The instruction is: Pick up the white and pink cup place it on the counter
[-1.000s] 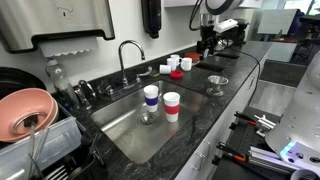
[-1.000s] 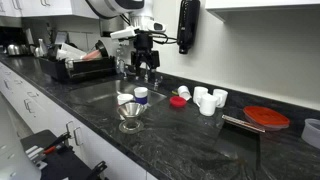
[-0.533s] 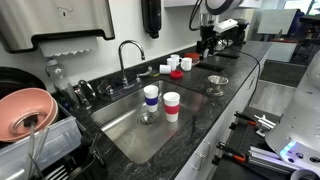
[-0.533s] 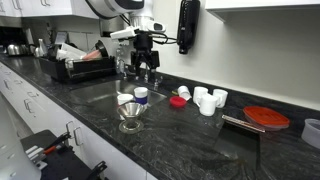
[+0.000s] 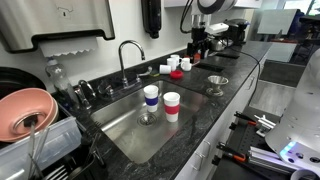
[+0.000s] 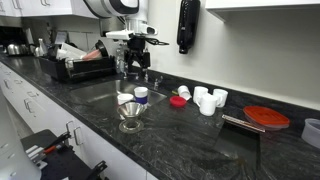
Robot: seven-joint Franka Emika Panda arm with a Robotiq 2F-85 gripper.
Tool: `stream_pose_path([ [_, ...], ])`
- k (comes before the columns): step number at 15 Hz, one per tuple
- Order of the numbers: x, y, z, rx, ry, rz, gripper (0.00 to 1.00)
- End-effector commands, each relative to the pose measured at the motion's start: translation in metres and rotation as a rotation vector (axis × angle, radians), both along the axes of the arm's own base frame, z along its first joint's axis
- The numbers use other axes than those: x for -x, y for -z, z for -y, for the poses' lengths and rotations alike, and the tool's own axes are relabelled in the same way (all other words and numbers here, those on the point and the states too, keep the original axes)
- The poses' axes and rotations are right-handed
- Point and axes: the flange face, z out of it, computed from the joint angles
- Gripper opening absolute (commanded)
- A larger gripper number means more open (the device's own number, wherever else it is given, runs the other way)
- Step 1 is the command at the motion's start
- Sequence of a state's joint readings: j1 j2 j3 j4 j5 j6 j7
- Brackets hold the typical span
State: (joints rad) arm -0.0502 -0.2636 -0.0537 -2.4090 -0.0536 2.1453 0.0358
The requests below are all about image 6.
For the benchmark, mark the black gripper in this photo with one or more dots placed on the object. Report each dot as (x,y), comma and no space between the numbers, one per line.
(136,45)

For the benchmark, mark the white and pink cup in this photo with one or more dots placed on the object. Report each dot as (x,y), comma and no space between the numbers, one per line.
(184,91)

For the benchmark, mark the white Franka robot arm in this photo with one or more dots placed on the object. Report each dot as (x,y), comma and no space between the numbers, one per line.
(113,6)

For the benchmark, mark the white and blue cup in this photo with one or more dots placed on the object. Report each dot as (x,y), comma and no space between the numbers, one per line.
(141,95)

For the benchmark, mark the plain white cup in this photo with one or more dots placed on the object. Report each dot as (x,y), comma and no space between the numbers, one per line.
(125,98)

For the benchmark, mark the clear plastic bottle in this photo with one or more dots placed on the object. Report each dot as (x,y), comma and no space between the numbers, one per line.
(120,60)

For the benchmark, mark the chrome faucet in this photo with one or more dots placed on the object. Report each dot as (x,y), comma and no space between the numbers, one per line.
(157,82)

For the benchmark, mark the black round pan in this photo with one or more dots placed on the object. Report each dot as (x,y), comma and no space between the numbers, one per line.
(102,48)

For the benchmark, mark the stainless steel sink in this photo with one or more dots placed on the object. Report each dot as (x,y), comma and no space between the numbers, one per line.
(100,91)

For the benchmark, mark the steel pour-over dripper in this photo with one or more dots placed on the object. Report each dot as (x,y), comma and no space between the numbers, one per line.
(131,111)

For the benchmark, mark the pink dish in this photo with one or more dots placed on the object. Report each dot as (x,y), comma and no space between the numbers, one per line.
(91,55)

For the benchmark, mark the red round lid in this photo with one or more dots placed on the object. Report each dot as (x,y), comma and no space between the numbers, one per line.
(177,101)

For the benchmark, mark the black dish rack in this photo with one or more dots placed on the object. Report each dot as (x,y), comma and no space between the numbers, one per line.
(80,68)

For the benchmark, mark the white mug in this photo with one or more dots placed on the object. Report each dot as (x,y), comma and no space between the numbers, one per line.
(199,93)
(221,96)
(208,105)

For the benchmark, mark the white dishes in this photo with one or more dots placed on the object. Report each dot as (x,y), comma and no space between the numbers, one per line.
(70,51)

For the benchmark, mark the clear glass bottle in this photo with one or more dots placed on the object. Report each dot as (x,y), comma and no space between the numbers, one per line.
(41,48)

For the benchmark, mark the white base cabinets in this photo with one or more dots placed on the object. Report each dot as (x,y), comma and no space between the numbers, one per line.
(43,113)

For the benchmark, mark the black tool cart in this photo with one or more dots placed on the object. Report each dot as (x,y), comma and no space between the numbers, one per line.
(63,163)

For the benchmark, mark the steel kettle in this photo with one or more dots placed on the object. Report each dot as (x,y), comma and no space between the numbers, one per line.
(13,49)

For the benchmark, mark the black metal-edged board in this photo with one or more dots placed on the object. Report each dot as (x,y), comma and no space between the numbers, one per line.
(240,141)

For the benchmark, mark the red plate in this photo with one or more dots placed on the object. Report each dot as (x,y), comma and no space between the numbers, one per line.
(266,116)

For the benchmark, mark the grey plastic container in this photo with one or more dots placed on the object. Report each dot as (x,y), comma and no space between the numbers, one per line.
(312,132)

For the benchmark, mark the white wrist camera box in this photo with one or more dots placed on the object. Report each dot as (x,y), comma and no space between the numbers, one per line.
(120,34)

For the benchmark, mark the black wall soap dispenser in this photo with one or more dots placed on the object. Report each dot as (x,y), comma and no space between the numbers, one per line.
(188,23)

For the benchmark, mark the white wall cabinet row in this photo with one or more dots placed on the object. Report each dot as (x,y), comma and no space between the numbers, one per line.
(40,6)

